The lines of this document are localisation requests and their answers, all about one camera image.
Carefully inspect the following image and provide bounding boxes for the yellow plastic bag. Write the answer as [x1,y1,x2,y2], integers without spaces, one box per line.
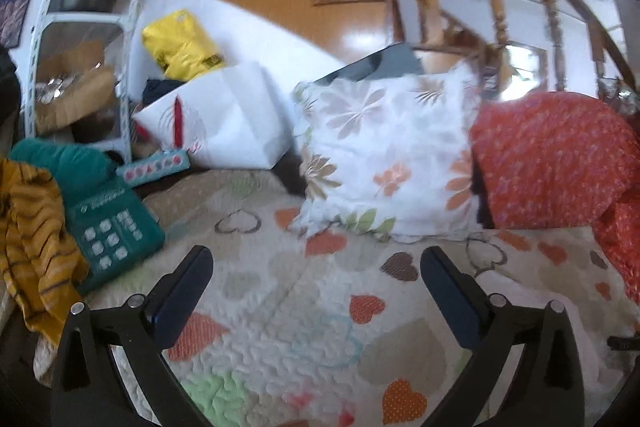
[142,10,226,82]

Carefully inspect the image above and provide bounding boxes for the teal cardboard box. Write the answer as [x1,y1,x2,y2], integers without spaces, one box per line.
[66,178,165,296]

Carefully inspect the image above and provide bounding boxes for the large white board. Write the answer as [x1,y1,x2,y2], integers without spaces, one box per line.
[128,0,345,103]

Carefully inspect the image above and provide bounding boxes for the quilted heart-pattern bedspread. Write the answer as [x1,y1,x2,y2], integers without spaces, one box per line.
[34,168,634,427]

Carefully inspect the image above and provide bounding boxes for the long light-blue patterned box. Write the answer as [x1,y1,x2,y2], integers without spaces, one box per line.
[116,150,191,187]

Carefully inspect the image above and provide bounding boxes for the white paper shopping bag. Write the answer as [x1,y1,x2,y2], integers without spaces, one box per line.
[134,62,292,170]

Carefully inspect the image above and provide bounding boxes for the dark framed picture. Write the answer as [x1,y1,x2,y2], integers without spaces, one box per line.
[0,0,30,50]

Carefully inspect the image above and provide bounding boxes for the mustard striped garment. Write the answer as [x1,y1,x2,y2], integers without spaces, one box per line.
[1,159,89,346]

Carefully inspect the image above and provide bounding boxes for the white metal shelf rack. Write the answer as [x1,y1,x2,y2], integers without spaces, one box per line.
[22,0,140,162]

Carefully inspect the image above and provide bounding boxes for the cardboard box on shelf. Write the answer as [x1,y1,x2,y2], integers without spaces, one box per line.
[35,40,116,135]

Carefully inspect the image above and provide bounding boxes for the white floral pillow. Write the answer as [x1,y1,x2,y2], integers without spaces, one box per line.
[288,62,482,242]

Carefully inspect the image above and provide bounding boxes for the orange floral cloth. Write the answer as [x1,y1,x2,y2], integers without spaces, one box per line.
[470,92,639,300]

